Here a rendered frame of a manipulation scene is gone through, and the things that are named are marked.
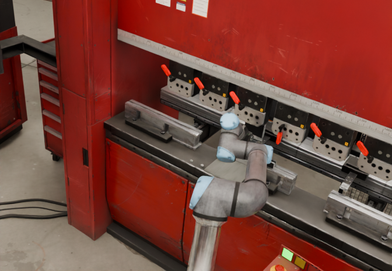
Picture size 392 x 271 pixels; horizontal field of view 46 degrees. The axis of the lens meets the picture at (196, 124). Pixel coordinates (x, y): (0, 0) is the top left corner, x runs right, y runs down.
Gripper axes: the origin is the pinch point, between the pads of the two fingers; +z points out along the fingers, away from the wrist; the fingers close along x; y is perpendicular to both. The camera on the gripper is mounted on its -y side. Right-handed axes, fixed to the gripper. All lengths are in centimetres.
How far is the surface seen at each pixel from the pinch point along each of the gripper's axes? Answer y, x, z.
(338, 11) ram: 52, -25, -52
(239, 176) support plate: -11.5, -4.8, -3.5
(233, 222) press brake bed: -28.6, -2.8, 27.5
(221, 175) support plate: -15.0, 1.7, -6.4
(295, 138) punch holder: 14.3, -20.5, -7.6
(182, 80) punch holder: 18.5, 42.3, -12.2
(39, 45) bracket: 4, 132, -18
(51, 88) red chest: -5, 161, 39
